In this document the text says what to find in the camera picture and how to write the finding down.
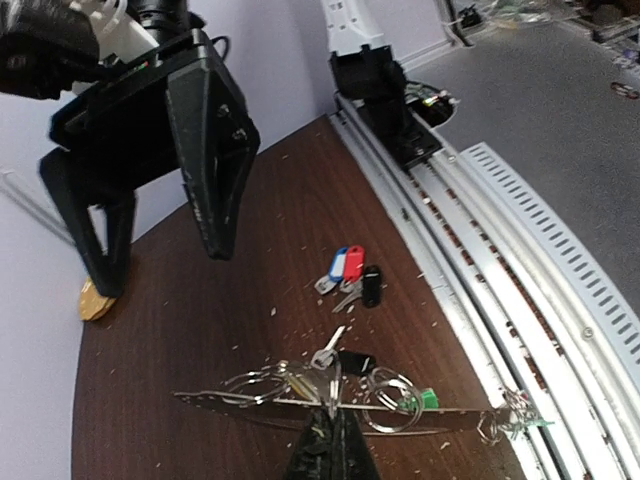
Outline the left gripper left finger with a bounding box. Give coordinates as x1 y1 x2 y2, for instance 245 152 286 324
283 409 334 480

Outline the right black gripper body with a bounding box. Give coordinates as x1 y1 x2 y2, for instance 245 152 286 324
50 29 242 192

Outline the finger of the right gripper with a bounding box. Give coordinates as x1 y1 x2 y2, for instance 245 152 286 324
166 64 260 260
39 148 136 298

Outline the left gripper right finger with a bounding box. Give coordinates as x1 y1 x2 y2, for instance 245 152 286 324
333 409 381 480

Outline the keyring with green tag keys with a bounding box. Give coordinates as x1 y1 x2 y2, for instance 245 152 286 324
171 360 551 445

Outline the black tagged key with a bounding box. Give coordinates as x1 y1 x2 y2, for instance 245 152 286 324
310 325 378 377

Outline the yellow round plate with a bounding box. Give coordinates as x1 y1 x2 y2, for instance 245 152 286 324
78 277 117 322

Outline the key bunch with red tag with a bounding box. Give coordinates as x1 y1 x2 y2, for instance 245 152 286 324
314 245 383 314

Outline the right round circuit board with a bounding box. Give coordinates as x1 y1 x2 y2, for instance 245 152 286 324
405 81 459 127

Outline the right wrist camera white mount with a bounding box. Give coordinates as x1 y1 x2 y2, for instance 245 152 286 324
0 0 156 99

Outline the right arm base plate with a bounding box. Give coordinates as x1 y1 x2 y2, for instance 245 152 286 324
329 45 442 171

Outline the aluminium rail frame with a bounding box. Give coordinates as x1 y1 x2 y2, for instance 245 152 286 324
330 100 639 479

